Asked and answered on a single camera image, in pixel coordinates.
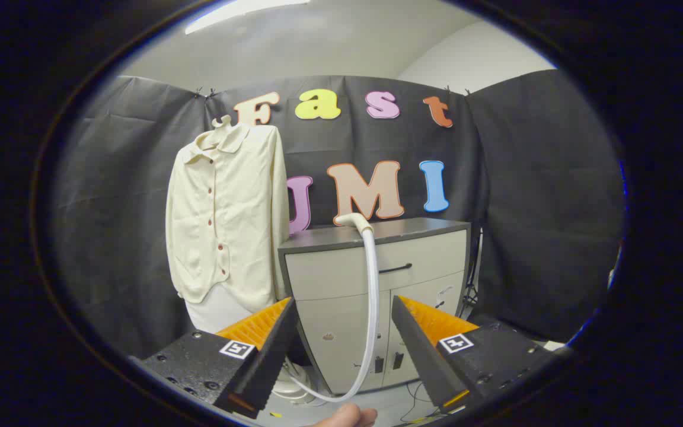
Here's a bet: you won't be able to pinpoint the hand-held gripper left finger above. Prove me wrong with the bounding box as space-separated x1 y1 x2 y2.
128 297 301 420

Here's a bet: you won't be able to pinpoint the white garment steamer base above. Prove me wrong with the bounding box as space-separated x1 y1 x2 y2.
270 356 331 407

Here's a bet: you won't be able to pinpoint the black hanging cables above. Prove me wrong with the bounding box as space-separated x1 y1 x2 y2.
461 228 486 318

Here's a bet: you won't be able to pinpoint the grey top beige cabinet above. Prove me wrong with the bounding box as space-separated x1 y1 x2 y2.
277 217 473 395

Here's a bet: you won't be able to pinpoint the cream button shirt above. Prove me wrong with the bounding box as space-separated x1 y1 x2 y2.
165 123 291 313

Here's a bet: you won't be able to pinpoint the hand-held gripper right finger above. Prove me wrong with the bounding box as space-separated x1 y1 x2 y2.
391 295 573 416

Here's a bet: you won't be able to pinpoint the white hanging board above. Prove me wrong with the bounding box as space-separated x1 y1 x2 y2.
184 283 259 334

